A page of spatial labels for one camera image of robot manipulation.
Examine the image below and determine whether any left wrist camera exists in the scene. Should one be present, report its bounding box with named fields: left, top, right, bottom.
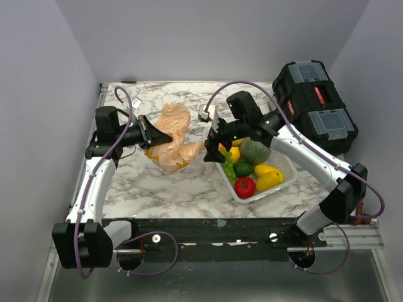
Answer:
left=132, top=97, right=142, bottom=110

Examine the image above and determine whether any brass pipe fitting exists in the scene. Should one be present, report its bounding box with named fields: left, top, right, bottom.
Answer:
left=351, top=201, right=378, bottom=226

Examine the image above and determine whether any red tomato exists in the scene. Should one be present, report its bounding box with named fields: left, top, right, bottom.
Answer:
left=234, top=177, right=256, bottom=199

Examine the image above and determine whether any white plastic basket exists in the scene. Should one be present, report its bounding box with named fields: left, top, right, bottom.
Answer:
left=217, top=138, right=297, bottom=204

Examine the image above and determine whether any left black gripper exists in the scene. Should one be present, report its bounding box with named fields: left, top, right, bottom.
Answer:
left=116, top=115, right=173, bottom=150

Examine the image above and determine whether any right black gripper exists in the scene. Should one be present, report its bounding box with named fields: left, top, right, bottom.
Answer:
left=203, top=114, right=247, bottom=164

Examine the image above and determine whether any yellow mango back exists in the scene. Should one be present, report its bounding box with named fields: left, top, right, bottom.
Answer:
left=254, top=164, right=280, bottom=177

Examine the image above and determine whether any aluminium frame rail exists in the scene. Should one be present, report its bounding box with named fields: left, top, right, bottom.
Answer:
left=324, top=225, right=384, bottom=250

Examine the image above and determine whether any green netted melon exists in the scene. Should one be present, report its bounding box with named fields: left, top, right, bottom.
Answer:
left=240, top=138, right=271, bottom=165

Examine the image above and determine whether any yellow mango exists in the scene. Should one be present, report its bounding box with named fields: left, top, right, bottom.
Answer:
left=254, top=164, right=280, bottom=177
left=256, top=172, right=284, bottom=192

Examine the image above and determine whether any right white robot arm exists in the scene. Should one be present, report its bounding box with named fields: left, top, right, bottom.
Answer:
left=198, top=91, right=368, bottom=247

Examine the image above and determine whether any green grape bunch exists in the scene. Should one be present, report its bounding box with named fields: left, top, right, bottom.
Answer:
left=221, top=150, right=236, bottom=184

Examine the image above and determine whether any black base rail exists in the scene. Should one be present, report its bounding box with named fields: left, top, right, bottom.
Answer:
left=118, top=218, right=327, bottom=264

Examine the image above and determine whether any orange peach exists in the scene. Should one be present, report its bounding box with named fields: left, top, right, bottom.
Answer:
left=219, top=143, right=227, bottom=153

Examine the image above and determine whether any yellow lemon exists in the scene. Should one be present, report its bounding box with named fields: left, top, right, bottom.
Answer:
left=230, top=146, right=241, bottom=164

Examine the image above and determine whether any black tool box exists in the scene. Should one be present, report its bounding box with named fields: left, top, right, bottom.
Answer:
left=272, top=60, right=358, bottom=155

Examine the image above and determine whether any orange banana-print plastic bag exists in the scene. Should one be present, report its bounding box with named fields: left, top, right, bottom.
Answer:
left=144, top=103, right=204, bottom=172

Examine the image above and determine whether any yellow mango front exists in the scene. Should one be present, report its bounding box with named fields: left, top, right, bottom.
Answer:
left=256, top=172, right=284, bottom=192

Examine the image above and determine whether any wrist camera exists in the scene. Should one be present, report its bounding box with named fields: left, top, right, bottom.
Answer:
left=132, top=97, right=142, bottom=110
left=198, top=105, right=219, bottom=129

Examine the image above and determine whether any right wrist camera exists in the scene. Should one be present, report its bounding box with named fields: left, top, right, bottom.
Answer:
left=198, top=105, right=219, bottom=129

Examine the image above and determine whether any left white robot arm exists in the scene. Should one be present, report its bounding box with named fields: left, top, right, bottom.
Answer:
left=52, top=106, right=173, bottom=270

